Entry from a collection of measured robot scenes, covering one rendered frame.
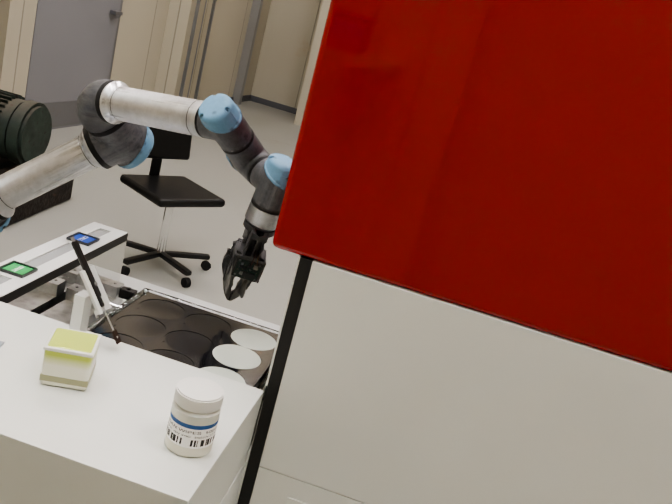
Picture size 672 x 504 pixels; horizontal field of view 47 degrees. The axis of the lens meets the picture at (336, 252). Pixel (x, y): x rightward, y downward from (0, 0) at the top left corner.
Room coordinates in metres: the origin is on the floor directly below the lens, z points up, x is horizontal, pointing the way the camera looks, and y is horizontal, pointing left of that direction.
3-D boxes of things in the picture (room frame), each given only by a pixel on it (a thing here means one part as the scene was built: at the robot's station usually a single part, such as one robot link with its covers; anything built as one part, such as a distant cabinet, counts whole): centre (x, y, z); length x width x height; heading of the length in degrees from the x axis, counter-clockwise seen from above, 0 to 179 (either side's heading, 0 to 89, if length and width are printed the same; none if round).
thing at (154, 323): (1.45, 0.24, 0.90); 0.34 x 0.34 x 0.01; 83
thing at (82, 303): (1.22, 0.38, 1.03); 0.06 x 0.04 x 0.13; 83
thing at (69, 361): (1.09, 0.36, 1.00); 0.07 x 0.07 x 0.07; 11
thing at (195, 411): (1.00, 0.14, 1.01); 0.07 x 0.07 x 0.10
